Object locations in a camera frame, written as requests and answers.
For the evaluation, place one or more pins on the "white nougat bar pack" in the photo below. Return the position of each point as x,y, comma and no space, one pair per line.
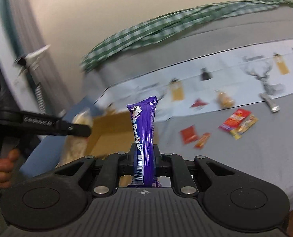
74,146

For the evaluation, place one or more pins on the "blue sofa armrest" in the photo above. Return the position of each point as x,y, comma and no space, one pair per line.
46,155

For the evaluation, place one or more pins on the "white door frame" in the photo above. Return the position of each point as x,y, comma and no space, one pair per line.
16,83

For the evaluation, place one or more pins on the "white steamer hanger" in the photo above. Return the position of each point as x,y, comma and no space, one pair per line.
34,58

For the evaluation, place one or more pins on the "green checkered cloth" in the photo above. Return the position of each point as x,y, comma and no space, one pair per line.
166,26

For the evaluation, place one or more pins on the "clear bag of crackers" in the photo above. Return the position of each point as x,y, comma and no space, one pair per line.
224,100

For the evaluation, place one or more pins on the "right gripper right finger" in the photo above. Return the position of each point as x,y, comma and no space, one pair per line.
157,157

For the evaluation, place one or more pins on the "grey curtain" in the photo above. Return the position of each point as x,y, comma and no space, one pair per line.
26,41

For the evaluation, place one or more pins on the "silver stick sachet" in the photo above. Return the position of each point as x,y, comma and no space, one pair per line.
271,104

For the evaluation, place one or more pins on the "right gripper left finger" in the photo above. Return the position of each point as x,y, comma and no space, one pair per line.
133,156

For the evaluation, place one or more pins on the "red spicy snack packet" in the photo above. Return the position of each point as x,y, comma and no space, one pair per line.
233,121

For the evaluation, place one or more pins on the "brown cardboard box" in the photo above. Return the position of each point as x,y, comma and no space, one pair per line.
110,142

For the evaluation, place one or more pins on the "small orange candy packet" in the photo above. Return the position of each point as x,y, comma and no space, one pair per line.
202,141

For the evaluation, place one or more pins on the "purple chocolate bar wrapper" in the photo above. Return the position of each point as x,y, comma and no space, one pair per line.
142,119

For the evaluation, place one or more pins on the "grey printed sofa cover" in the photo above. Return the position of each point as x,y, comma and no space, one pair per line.
224,89

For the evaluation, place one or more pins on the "person's left hand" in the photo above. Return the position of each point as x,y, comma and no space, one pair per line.
6,168

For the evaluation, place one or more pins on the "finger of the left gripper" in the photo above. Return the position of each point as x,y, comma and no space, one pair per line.
23,122

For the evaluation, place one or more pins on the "black garment steamer head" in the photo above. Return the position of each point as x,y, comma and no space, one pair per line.
21,61

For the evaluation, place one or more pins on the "gold snack bar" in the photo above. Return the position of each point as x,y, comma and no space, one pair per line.
244,126

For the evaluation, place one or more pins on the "small red snack packet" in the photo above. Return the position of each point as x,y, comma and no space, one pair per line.
189,135

